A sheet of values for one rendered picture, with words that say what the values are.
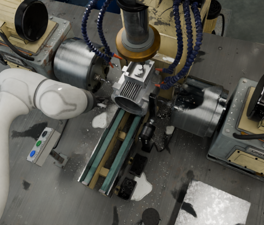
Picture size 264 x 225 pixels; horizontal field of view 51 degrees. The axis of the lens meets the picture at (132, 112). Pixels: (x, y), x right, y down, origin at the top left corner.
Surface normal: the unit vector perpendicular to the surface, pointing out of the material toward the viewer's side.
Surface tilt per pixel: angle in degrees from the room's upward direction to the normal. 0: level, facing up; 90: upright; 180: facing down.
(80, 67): 32
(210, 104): 13
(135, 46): 0
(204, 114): 39
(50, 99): 22
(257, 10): 0
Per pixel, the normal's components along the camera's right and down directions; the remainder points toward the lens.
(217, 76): -0.07, -0.41
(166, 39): -0.42, 0.84
